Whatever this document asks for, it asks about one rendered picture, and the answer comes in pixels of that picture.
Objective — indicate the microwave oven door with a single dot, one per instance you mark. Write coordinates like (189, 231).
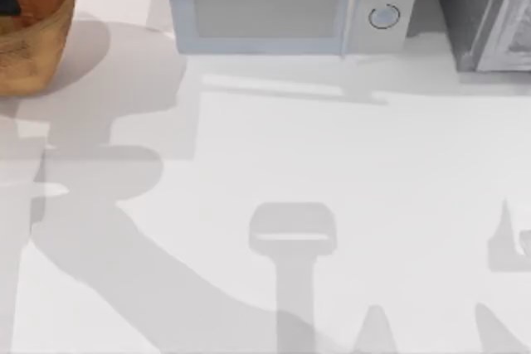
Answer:
(265, 1)

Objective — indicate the round microwave knob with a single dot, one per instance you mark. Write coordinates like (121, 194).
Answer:
(384, 16)

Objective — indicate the pale microwave oven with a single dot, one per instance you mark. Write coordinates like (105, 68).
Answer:
(410, 1)

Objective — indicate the wooden bowl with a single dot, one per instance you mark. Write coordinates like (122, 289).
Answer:
(39, 43)

